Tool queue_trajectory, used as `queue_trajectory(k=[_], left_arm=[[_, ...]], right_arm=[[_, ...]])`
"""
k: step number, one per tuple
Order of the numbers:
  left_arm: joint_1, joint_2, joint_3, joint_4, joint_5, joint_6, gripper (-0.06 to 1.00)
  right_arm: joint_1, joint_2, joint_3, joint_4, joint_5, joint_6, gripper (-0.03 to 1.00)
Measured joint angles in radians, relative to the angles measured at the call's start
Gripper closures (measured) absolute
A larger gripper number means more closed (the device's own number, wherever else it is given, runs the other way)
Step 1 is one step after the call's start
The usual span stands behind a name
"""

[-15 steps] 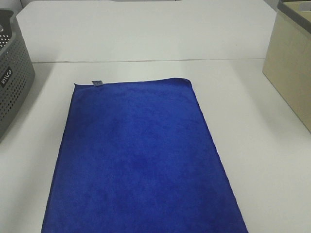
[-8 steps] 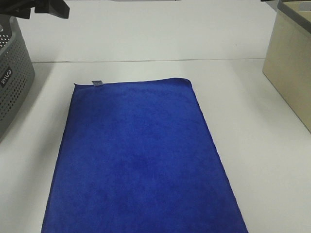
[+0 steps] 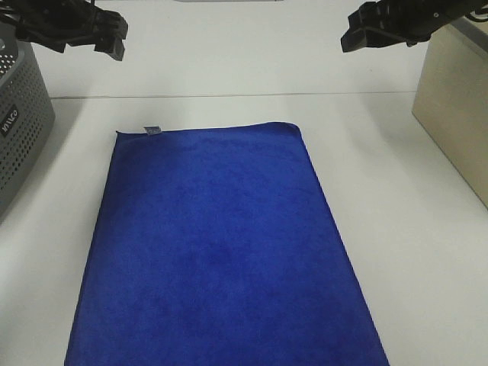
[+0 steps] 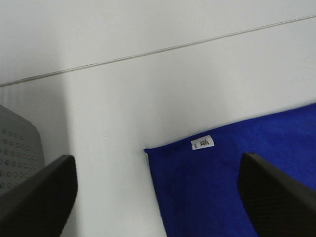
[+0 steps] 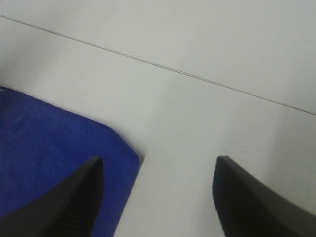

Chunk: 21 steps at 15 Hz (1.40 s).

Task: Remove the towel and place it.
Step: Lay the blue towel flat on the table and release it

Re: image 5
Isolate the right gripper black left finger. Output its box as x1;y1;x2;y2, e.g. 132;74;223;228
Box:
0;157;104;237

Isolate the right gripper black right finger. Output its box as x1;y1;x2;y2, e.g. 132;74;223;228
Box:
212;156;316;237

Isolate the blue microfibre towel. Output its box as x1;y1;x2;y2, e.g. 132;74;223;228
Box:
0;87;140;237

